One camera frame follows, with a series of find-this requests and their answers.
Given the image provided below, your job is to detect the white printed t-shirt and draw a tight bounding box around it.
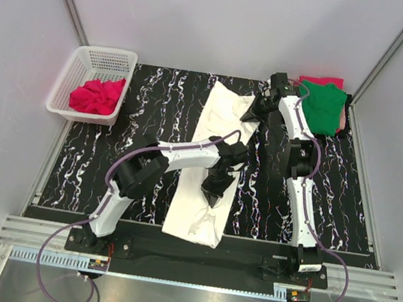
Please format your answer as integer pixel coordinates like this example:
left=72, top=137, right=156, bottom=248
left=162, top=81, right=259, bottom=249

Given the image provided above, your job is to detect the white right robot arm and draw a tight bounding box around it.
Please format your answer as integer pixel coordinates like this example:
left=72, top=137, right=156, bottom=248
left=240, top=72, right=323, bottom=279

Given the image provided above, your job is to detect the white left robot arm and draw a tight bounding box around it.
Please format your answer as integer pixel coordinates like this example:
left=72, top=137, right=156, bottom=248
left=89, top=136, right=247, bottom=238

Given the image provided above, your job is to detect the folded green t-shirt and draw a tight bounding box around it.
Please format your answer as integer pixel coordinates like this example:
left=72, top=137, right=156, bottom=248
left=302, top=80, right=347, bottom=137

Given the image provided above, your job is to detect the folded red t-shirt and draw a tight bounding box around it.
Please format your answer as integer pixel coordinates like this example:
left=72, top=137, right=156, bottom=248
left=299, top=75, right=344, bottom=90

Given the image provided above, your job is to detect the folded peach t-shirt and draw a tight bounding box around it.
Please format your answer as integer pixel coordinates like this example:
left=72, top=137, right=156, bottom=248
left=336, top=106, right=347, bottom=134

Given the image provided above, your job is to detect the black marble pattern mat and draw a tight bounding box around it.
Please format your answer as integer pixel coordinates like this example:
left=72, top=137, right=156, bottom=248
left=26, top=65, right=376, bottom=268

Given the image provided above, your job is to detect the right controller board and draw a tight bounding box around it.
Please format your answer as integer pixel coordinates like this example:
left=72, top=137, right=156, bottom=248
left=287, top=290, right=311, bottom=302

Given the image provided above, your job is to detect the controller board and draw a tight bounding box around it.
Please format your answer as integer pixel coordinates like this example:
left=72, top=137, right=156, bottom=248
left=287, top=290, right=311, bottom=302
left=88, top=258, right=108, bottom=272

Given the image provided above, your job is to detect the left controller board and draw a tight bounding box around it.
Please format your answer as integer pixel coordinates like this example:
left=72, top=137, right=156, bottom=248
left=88, top=258, right=108, bottom=272

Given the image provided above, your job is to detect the crumpled pink t-shirt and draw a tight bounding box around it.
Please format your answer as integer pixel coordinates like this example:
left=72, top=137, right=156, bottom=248
left=68, top=79, right=126, bottom=116

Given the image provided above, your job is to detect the white plastic basket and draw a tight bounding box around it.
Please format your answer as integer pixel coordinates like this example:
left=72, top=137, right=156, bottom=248
left=46, top=46, right=138, bottom=126

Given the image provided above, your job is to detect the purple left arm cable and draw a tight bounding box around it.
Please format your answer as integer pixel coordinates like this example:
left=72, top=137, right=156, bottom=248
left=29, top=102, right=243, bottom=302

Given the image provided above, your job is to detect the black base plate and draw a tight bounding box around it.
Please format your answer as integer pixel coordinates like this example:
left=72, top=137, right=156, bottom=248
left=65, top=220, right=328, bottom=294

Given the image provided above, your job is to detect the aluminium rail frame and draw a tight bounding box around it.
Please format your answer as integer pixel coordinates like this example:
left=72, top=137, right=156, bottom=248
left=0, top=216, right=398, bottom=302

